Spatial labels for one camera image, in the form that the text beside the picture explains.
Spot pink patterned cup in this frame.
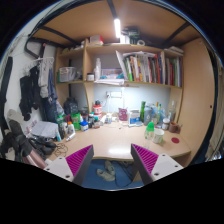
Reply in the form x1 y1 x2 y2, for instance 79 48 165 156
118 108 128 121

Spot row of books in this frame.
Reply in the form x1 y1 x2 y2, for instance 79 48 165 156
116 51 182 87

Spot red-labelled jar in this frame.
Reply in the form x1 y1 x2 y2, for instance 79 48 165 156
93 100 102 118

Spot hanging dark clothes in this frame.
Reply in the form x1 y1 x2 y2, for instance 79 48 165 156
19 57 62 123

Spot wooden shelf unit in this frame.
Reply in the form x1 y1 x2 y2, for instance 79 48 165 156
55 40 183 112

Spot green glass bottle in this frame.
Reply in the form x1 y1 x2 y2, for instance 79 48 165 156
140 101 146 122

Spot clear tall bottle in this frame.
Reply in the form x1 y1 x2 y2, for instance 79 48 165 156
168 100 176 121

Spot green-capped clear water bottle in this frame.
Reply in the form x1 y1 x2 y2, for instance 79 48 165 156
144 122 154 140

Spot clear plastic storage bin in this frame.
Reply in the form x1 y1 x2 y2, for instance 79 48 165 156
59 67 76 82

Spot white spray bottle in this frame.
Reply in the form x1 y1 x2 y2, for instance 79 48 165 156
95 58 101 81

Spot white paper sheets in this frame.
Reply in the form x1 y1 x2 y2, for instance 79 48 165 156
31 121 58 138

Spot pink thermos bottle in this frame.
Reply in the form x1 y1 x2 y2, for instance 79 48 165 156
22 149 46 169

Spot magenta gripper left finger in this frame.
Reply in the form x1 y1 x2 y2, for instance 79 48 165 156
45 145 94 186

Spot black backpack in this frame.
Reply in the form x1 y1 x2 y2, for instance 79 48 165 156
64 97 78 114

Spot white wall socket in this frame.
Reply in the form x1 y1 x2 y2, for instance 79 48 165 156
106 91 122 98

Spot red round coaster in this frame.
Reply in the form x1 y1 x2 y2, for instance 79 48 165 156
171 137 180 144

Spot pair of grey slippers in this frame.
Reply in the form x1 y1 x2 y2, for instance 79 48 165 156
96 160 115 182

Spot white cup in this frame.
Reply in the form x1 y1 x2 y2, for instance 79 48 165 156
152 129 164 144

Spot brown mug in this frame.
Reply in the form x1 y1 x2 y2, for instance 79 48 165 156
169 122 181 133

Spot black cable on floor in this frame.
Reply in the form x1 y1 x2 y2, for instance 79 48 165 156
114 161 137 189

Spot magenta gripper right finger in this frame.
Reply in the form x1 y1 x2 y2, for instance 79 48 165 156
131 144 182 185

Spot white LED light bar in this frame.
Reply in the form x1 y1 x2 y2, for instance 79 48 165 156
114 18 121 38

